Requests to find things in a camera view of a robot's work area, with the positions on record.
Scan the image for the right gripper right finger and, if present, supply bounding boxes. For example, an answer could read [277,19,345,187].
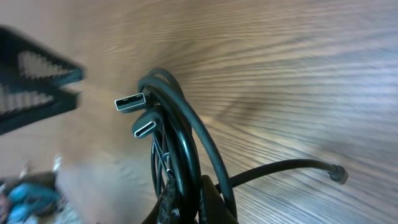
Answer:
[198,175,238,224]

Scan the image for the thick black USB cable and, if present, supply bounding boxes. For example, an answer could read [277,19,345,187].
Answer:
[114,68,349,220]

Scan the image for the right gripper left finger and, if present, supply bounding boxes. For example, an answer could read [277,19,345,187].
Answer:
[142,176,180,224]

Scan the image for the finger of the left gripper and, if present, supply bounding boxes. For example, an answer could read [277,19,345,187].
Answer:
[1,85,78,134]
[1,26,85,88]

